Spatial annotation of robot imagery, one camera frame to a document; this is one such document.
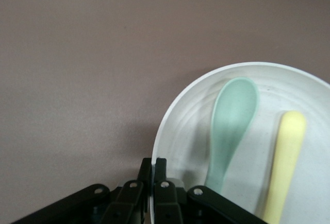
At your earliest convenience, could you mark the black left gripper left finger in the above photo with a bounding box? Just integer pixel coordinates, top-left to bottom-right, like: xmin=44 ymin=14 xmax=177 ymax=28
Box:
xmin=10 ymin=158 xmax=152 ymax=224

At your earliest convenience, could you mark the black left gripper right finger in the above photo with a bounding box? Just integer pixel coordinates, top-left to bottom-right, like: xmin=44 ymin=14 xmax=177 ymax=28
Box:
xmin=154 ymin=158 xmax=269 ymax=224

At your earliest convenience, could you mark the white round ridged plate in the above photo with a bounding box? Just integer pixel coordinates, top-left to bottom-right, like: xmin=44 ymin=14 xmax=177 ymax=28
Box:
xmin=148 ymin=61 xmax=330 ymax=224

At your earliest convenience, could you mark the pale green plastic spoon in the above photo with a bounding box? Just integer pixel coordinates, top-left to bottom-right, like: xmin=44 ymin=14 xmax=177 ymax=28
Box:
xmin=205 ymin=77 xmax=260 ymax=195

